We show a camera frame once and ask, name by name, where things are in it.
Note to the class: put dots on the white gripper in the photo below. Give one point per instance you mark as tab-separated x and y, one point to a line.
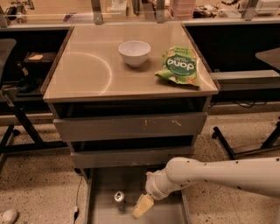
152	184

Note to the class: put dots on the redbull can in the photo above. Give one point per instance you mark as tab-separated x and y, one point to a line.
120	200

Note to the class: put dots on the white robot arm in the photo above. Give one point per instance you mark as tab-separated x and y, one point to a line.
256	175

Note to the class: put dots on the bottom open grey drawer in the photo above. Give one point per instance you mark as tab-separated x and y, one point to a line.
105	182

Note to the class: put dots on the middle grey drawer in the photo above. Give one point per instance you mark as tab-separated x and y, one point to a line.
130	157

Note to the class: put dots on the top grey drawer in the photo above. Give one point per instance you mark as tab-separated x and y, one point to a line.
130	126

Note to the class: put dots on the grey drawer cabinet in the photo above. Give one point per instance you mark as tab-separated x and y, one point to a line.
91	80

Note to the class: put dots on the black wheeled stand leg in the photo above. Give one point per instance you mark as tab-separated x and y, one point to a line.
217	134

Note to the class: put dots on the white shoe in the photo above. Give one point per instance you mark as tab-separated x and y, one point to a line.
9	216

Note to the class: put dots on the green dang snack bag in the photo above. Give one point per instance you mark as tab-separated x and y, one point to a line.
179	66

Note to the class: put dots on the white bowl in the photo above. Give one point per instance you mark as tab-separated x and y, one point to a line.
134	53

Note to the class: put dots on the black box with label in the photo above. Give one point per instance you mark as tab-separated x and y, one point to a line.
40	57

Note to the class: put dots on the pink storage box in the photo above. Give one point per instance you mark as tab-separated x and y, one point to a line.
182	9

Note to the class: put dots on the black chair left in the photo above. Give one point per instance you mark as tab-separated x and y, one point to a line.
6	47

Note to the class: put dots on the black desk frame left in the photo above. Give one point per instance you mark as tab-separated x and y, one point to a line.
27	117

